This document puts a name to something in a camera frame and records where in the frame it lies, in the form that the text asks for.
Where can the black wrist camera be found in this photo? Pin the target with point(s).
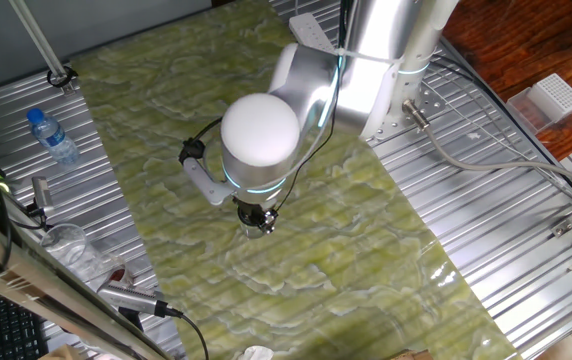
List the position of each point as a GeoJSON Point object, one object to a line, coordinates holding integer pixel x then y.
{"type": "Point", "coordinates": [192, 151]}

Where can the white crumpled tissue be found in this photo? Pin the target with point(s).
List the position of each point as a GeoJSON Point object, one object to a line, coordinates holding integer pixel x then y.
{"type": "Point", "coordinates": [256, 354]}

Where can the metal corner bracket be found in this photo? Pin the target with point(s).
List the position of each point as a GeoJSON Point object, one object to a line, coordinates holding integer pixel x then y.
{"type": "Point", "coordinates": [563, 228]}

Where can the clear plastic box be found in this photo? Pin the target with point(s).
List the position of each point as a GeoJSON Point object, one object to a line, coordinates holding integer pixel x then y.
{"type": "Point", "coordinates": [523, 112]}

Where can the brown wooden block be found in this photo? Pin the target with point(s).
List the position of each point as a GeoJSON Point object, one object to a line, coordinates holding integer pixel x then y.
{"type": "Point", "coordinates": [411, 355]}

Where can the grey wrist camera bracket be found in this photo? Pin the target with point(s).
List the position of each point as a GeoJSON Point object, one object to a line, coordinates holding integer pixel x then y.
{"type": "Point", "coordinates": [206, 182]}

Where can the thin metal pole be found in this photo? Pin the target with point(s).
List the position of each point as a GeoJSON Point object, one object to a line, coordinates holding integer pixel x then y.
{"type": "Point", "coordinates": [41, 42]}

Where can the clear glass beaker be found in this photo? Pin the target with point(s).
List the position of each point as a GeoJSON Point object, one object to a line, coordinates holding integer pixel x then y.
{"type": "Point", "coordinates": [66, 250]}

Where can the white pipette tip box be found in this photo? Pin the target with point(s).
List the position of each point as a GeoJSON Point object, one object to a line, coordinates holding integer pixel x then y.
{"type": "Point", "coordinates": [558, 95]}

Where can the green marble pattern mat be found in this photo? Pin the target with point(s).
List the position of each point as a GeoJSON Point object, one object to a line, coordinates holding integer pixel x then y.
{"type": "Point", "coordinates": [341, 275]}

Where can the aluminium frame beam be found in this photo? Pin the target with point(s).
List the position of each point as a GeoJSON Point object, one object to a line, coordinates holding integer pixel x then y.
{"type": "Point", "coordinates": [41, 287]}

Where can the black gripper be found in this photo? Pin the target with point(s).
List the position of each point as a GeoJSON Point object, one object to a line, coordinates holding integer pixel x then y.
{"type": "Point", "coordinates": [253, 207]}

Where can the water bottle with blue cap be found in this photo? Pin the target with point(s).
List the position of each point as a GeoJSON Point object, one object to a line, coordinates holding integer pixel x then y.
{"type": "Point", "coordinates": [56, 140]}

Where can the black keyboard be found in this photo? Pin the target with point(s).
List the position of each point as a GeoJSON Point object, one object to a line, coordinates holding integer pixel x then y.
{"type": "Point", "coordinates": [6, 330]}

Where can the black camera stand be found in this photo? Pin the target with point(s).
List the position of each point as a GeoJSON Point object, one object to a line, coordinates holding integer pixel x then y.
{"type": "Point", "coordinates": [36, 211]}
{"type": "Point", "coordinates": [131, 319]}

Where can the small cardboard box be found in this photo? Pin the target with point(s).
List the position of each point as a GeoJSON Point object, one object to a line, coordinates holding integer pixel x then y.
{"type": "Point", "coordinates": [61, 353]}

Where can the silver depth camera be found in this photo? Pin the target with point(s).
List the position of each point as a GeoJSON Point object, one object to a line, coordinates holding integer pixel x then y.
{"type": "Point", "coordinates": [128, 298]}
{"type": "Point", "coordinates": [42, 192]}

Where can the clear glass jar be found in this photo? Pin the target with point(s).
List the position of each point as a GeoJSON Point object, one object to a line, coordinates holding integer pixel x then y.
{"type": "Point", "coordinates": [252, 233]}

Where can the white power strip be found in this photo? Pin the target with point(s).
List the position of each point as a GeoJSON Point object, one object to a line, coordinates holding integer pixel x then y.
{"type": "Point", "coordinates": [308, 27]}

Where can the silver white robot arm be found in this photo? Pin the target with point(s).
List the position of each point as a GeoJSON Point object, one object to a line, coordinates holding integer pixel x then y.
{"type": "Point", "coordinates": [261, 130]}

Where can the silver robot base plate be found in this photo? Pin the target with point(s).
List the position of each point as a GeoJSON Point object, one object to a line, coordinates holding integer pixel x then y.
{"type": "Point", "coordinates": [437, 97]}

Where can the small glass with brown liquid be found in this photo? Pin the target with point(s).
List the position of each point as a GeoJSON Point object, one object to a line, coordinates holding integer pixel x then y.
{"type": "Point", "coordinates": [118, 275]}

